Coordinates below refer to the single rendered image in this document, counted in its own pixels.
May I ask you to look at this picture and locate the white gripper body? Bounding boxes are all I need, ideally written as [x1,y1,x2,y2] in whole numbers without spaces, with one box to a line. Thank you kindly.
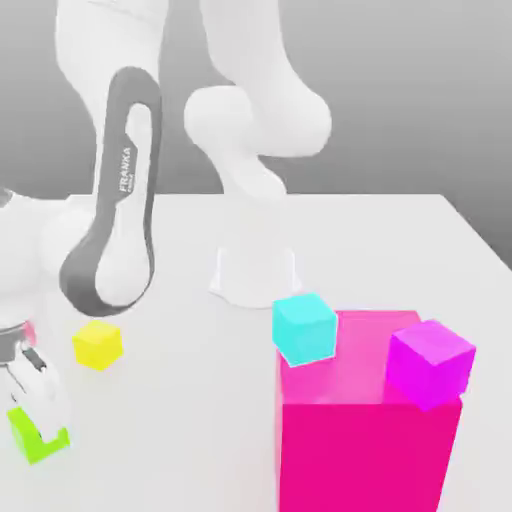
[5,358,73,443]

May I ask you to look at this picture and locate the small lime green cube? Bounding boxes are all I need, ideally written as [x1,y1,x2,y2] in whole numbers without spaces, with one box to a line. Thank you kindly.
[6,406,72,466]

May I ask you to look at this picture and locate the small yellow cube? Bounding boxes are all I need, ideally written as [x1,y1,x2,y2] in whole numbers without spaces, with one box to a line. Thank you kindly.
[72,319,124,372]

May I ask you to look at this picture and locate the small cyan cube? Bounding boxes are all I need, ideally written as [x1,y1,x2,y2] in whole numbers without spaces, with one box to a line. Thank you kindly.
[271,292,339,368]

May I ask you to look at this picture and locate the small magenta cube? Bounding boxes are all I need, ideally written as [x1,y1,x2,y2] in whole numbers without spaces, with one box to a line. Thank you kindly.
[385,318,478,413]

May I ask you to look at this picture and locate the large pink box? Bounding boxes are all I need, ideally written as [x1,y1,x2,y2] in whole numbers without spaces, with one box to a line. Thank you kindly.
[274,309,464,512]

